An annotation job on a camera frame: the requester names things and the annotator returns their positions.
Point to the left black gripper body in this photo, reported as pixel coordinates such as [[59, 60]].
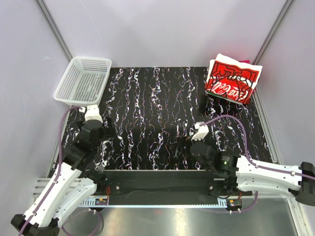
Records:
[[103, 137]]

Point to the white plastic mesh basket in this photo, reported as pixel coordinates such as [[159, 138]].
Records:
[[83, 82]]

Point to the white slotted cable duct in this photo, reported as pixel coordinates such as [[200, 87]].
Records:
[[103, 203]]

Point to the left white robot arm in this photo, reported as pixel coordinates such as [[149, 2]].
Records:
[[72, 182]]

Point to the aluminium corner post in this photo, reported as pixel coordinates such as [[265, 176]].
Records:
[[54, 28], [273, 30]]

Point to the black marble pattern mat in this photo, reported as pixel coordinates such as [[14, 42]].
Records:
[[147, 105]]

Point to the white t shirt red print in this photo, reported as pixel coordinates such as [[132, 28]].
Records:
[[232, 80]]

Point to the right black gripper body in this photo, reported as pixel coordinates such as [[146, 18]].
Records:
[[208, 166]]

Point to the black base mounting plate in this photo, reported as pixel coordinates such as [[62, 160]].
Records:
[[163, 187]]

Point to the left aluminium corner post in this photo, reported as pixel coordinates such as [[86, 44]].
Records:
[[54, 28]]

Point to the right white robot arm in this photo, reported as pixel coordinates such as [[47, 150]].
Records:
[[239, 174]]

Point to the right aluminium corner post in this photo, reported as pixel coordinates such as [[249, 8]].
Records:
[[273, 30]]

